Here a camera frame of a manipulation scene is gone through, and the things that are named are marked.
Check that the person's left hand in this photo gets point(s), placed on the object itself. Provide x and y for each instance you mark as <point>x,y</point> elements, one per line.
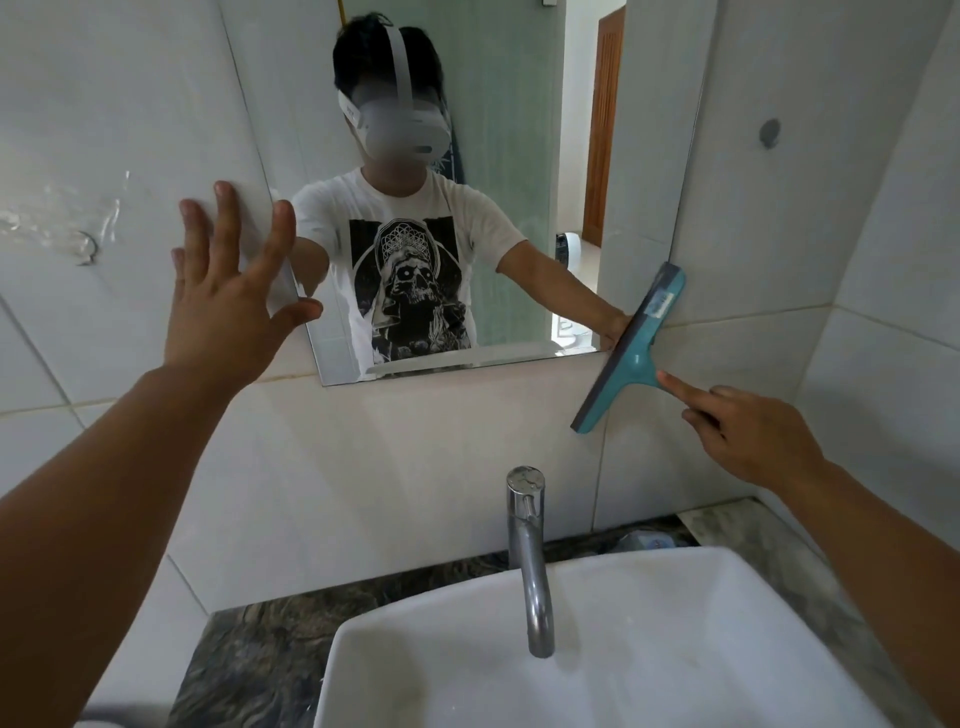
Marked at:
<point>217,322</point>

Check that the person's right hand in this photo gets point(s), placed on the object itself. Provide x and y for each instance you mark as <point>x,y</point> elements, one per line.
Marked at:
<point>757,442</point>

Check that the person's left thumb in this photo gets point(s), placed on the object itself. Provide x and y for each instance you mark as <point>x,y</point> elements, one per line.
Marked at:
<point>296,315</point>

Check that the person's right thumb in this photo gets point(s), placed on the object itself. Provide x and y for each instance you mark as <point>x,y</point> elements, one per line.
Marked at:
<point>703,427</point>

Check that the person's left middle finger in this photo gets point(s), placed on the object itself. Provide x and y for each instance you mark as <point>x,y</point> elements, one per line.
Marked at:
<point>226,225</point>

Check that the person's left little finger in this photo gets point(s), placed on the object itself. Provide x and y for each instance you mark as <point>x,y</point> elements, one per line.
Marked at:
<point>178,274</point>

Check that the teal window squeegee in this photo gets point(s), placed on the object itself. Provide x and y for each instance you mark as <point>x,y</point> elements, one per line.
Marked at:
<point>637,334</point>

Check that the person's right forearm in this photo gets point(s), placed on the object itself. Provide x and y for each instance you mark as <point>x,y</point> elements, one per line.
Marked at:
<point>892,570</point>

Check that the person's left forearm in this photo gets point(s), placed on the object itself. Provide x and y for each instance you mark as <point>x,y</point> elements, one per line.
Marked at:
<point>97,525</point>

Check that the small blue plastic container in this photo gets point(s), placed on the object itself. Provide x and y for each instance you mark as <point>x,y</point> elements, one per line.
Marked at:
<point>645,540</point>

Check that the chrome basin faucet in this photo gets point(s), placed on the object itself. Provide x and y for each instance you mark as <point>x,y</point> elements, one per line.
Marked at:
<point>529,555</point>

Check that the white ceramic sink basin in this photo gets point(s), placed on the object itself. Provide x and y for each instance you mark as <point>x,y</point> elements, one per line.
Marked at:
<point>675,645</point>

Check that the clear adhesive wall hook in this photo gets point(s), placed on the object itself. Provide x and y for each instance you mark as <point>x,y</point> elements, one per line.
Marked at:
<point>86,247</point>

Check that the frameless wall mirror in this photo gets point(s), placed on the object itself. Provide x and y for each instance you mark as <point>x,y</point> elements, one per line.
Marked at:
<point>517,150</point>

